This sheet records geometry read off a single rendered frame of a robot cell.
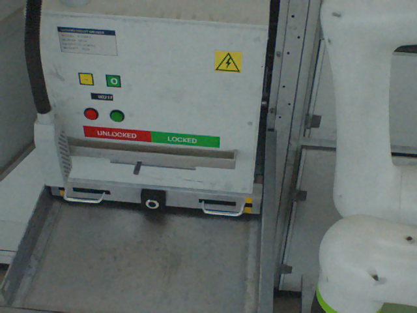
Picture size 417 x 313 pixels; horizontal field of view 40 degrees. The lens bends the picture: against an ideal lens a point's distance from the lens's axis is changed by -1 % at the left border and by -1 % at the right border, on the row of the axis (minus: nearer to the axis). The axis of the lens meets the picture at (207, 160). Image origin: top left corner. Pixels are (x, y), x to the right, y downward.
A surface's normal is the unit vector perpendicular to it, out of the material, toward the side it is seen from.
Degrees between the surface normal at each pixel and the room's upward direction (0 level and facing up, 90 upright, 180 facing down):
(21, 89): 90
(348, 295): 104
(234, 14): 0
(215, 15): 0
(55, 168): 90
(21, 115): 90
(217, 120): 90
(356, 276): 69
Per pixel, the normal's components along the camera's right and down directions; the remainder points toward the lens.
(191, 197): -0.11, 0.68
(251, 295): 0.02, -0.73
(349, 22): -0.42, 0.38
